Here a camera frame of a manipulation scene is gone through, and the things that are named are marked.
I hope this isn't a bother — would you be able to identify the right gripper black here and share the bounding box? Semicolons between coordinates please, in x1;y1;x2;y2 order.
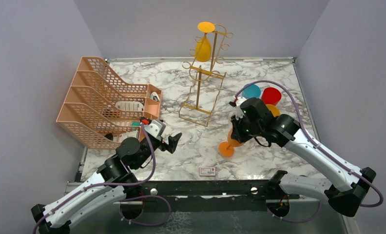
231;112;263;143

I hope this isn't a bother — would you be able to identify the yellow wine glass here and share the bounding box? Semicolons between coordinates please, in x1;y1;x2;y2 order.
195;21;215;62
266;104;281;117

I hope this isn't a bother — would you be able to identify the red wine glass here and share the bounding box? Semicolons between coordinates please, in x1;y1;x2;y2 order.
261;87;282;106

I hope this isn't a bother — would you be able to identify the blue wine glass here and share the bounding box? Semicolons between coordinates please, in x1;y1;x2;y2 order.
241;84;262;99

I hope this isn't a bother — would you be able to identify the orange wine glass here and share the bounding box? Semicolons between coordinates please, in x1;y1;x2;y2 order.
218;129;243;157

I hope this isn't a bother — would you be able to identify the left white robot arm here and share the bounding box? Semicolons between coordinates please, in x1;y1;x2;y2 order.
31;133;182;234

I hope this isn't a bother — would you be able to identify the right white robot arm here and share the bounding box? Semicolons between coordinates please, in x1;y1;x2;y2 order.
229;97;376;217

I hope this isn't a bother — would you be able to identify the gold wine glass rack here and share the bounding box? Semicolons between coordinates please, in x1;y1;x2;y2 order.
178;23;233;127

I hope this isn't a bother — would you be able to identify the small red white card box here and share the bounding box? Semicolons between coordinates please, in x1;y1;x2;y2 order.
199;167;216;176

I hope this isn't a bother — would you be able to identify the peach plastic file organizer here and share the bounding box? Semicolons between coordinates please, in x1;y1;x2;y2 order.
56;57;162;149

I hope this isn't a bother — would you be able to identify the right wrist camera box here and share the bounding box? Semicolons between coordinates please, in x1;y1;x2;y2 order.
233;96;247;120

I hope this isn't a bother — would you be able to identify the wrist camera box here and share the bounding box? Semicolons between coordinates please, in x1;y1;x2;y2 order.
233;96;247;120
140;117;166;140

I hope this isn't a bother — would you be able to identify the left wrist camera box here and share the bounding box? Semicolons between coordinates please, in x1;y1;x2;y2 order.
140;117;166;140

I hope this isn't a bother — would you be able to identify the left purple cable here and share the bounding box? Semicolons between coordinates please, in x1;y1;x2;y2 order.
32;122;172;234

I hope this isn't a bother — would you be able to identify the purple cable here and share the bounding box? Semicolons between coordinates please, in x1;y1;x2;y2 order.
234;80;384;224
32;122;172;234

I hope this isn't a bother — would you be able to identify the black mounting rail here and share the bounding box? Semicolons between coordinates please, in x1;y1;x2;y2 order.
119;179;286;214

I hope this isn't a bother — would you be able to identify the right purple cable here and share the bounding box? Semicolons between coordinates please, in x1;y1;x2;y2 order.
234;80;384;224

